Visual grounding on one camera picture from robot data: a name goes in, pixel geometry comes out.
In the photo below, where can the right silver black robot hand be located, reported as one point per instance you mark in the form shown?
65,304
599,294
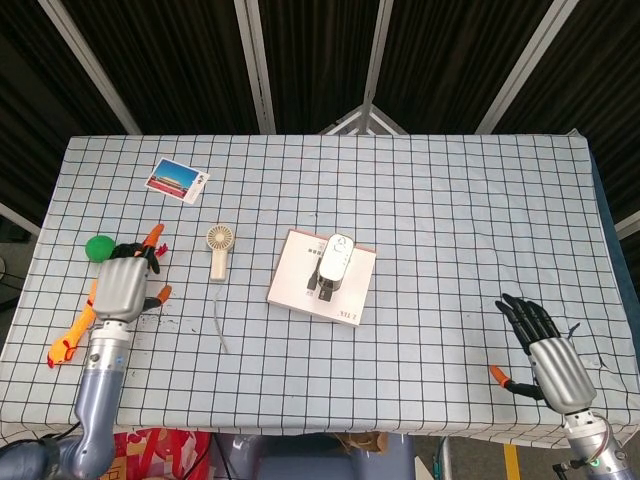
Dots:
560,370

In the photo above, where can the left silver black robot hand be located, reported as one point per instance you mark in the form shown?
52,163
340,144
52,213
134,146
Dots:
120,290

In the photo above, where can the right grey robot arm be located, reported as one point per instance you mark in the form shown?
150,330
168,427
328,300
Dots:
590,445

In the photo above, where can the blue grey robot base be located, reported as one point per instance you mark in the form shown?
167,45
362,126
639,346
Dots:
310,462

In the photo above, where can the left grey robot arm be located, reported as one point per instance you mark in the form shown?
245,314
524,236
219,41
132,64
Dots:
100,390

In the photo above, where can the small white handheld fan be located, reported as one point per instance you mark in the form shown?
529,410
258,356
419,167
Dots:
220,260

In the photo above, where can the green ball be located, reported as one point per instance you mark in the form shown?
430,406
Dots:
97,248

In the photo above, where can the yellow rubber chicken toy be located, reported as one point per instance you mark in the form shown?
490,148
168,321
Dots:
75,335

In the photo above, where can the palace photo postcard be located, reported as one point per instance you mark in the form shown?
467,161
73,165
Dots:
175,180

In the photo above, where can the red printed bag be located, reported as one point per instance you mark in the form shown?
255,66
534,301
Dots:
160,455

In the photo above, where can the white pink book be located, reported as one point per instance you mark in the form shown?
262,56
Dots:
292,280

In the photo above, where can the blue grid checked tablecloth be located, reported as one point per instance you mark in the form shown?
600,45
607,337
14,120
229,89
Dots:
450,225

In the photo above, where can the brown paper bag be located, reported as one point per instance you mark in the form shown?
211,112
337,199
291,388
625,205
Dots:
362,442

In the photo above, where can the white charger device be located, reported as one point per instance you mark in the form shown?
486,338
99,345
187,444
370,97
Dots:
334,262

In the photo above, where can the white divider frame post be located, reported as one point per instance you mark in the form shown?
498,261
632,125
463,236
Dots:
629,225
377,55
91,65
526,65
256,65
17,217

